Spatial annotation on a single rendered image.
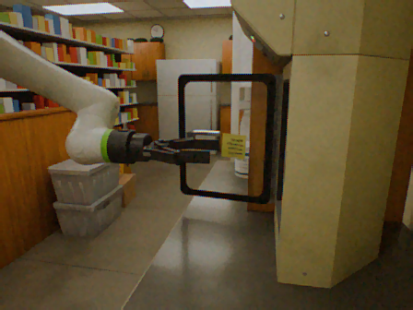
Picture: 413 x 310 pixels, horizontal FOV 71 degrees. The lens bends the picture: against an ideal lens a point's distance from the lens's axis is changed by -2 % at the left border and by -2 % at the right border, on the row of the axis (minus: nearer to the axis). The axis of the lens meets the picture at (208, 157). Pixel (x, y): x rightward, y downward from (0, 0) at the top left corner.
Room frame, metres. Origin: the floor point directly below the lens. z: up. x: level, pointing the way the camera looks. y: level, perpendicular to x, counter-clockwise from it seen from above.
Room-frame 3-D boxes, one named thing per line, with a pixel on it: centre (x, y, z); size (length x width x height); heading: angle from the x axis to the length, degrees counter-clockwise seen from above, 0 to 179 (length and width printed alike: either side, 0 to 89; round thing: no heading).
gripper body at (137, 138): (0.75, 0.15, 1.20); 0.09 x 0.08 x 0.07; 79
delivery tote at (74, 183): (2.65, 1.14, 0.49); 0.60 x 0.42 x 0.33; 169
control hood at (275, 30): (0.71, -0.13, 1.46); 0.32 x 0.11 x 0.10; 169
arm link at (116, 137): (0.76, 0.22, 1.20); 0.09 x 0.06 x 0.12; 169
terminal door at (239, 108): (0.90, -0.05, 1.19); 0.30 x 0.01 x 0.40; 71
